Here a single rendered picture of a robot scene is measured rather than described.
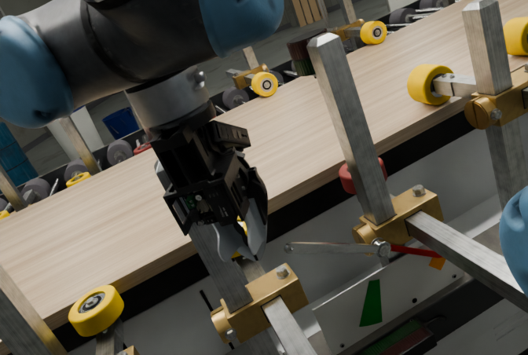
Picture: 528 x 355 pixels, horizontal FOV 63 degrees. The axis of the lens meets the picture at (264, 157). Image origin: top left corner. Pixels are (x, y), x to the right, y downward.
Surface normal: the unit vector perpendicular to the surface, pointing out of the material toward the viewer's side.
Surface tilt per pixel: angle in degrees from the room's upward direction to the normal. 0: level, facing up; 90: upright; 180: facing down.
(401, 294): 90
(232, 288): 90
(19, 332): 90
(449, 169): 90
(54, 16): 48
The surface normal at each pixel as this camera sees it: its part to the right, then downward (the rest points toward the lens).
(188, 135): 0.92, -0.28
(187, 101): 0.54, 0.14
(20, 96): -0.34, 0.51
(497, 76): 0.31, 0.25
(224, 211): -0.13, 0.45
